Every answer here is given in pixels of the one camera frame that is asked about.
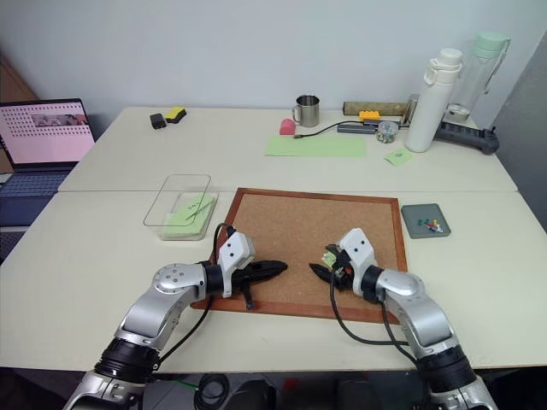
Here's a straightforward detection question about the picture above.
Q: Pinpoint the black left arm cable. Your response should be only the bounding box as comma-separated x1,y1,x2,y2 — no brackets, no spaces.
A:
149,222,237,371

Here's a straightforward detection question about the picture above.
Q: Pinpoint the grey usb hub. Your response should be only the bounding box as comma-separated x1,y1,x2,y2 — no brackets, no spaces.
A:
337,121,382,134

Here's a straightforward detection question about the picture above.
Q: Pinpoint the clear jar of pushpins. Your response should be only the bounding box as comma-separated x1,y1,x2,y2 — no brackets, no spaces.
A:
375,120,399,145

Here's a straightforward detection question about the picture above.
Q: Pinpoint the steel mug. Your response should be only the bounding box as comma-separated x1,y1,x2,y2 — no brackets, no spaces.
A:
291,94,321,127

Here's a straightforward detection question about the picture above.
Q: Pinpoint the yellow and black sponge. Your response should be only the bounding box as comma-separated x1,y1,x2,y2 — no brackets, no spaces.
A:
164,106,189,126

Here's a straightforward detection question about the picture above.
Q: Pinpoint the clear bottle with green lid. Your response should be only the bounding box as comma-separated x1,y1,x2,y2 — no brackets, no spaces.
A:
447,30,512,126

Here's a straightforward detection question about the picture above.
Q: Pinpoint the dark grey power strip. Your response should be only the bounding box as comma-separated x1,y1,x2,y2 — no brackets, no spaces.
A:
434,114,500,155

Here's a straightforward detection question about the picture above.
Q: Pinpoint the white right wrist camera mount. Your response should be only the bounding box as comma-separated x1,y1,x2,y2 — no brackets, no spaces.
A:
338,228,379,278

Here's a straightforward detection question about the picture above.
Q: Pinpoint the green sticky note stack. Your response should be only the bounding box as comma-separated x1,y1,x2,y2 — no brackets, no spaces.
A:
163,192,216,239

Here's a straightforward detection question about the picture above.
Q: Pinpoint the metal bookend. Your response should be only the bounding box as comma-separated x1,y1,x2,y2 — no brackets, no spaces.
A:
401,93,421,128

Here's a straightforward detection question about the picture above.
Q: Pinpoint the black usb cable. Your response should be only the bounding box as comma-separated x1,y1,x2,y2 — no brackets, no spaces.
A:
292,120,344,140

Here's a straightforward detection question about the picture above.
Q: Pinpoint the grey square tray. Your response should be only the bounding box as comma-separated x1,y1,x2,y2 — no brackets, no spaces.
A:
400,202,453,240

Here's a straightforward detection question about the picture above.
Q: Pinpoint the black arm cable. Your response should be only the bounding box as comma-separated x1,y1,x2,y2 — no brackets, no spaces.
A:
327,272,429,373
149,222,237,371

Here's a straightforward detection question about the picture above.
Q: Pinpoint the large green paper sheet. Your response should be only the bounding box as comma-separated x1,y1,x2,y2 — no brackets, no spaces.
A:
264,134,368,158

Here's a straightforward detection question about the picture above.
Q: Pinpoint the grey partition panel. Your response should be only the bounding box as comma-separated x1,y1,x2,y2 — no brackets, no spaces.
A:
490,40,547,238

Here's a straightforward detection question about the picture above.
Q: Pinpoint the white insulated bottle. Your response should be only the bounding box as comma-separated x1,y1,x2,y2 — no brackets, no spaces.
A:
404,47,465,154

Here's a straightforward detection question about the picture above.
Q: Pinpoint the coiled black cable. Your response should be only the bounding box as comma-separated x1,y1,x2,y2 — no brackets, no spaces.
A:
191,372,234,410

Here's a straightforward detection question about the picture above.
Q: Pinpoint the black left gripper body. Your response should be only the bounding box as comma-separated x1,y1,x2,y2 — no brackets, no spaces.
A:
231,262,261,311

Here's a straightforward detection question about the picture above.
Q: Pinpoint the small green note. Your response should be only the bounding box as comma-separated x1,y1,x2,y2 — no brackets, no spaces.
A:
383,148,414,167

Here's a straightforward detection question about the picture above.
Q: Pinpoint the laptop with pink screen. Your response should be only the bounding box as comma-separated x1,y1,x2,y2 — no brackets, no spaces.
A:
0,97,97,227

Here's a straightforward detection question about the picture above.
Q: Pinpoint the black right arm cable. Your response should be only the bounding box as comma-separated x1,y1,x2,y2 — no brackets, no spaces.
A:
327,272,429,373

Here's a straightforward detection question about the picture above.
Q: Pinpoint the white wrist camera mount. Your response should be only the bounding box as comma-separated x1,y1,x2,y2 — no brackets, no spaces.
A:
215,231,257,299
338,228,379,278

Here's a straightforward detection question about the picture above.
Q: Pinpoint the wood-framed cork board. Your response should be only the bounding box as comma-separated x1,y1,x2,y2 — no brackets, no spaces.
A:
190,186,409,325

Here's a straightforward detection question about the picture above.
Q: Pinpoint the brown wooden furniture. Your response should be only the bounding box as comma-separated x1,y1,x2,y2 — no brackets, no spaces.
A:
0,53,40,106

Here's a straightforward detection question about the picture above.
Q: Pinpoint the clear plastic box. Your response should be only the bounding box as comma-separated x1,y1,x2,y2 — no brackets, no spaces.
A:
143,173,221,243

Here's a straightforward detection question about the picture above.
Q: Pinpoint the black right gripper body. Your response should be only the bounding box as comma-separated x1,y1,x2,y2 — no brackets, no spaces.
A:
323,243,356,294

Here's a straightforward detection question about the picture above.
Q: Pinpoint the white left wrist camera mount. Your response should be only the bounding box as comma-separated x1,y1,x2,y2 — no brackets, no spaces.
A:
215,231,257,299

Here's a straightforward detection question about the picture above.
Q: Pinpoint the dark rounded shape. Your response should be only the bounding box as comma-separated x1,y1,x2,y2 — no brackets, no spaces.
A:
232,379,279,410

